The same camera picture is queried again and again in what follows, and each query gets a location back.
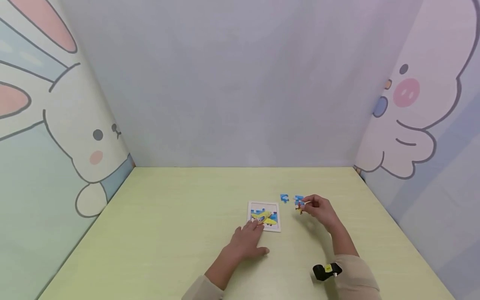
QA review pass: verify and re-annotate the person's left forearm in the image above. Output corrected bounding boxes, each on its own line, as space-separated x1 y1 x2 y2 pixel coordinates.
181 250 240 300

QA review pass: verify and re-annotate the person's right hand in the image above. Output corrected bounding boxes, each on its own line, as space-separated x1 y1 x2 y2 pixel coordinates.
300 195 344 233

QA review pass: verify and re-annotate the person's left hand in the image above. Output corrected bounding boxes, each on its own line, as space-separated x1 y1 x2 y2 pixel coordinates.
224 220 270 263

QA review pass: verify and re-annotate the airplane jigsaw puzzle board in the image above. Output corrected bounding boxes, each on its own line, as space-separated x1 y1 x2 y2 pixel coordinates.
247 201 281 233

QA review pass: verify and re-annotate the black wrist band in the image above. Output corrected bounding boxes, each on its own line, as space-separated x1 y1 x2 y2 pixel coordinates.
312 262 343 282

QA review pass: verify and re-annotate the person's right forearm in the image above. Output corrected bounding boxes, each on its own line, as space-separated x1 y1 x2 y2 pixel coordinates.
327 223 383 300

